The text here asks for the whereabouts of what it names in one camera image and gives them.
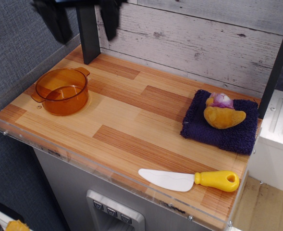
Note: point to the silver dispenser button panel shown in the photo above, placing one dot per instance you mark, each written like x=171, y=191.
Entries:
x=109, y=215

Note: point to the black vertical post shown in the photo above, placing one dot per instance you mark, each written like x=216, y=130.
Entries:
x=271, y=84
x=88, y=31

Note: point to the yellow object bottom left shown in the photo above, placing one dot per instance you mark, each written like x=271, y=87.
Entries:
x=16, y=225

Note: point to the grey toy fridge cabinet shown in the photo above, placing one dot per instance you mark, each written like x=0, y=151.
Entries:
x=70, y=185

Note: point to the purple terry cloth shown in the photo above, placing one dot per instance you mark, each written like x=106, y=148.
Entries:
x=239, y=139

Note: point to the white knife yellow handle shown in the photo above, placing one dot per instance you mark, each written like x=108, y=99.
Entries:
x=224, y=180

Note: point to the clear acrylic table guard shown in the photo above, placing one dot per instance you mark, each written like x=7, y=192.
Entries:
x=133, y=120

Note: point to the orange transparent plastic pot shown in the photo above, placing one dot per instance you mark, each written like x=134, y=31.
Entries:
x=62, y=92

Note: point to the white toy sink unit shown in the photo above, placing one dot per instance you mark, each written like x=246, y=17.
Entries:
x=266, y=162

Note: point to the black left vertical post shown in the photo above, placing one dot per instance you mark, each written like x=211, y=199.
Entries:
x=88, y=31

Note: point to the black right vertical post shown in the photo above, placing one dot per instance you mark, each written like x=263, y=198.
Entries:
x=271, y=84

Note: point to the purple toy onion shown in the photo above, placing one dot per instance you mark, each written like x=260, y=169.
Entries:
x=220, y=100

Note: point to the yellow plush croissant toy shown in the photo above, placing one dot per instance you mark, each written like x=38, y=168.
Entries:
x=223, y=118

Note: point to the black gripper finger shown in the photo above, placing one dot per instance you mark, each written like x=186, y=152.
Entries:
x=110, y=13
x=55, y=18

